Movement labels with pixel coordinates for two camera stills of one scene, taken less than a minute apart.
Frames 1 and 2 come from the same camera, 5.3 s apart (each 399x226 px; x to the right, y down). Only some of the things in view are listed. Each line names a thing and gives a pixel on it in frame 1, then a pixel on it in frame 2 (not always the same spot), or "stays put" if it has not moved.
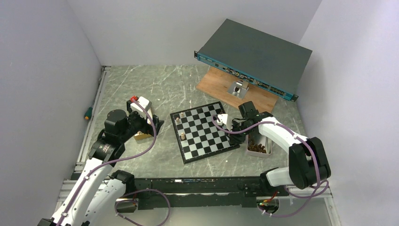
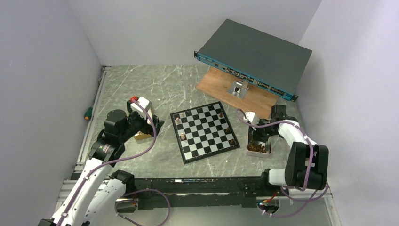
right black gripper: (234, 138) → (256, 135)
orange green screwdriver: (88, 113) stays put
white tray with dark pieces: (257, 145) stays put
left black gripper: (147, 127) stays put
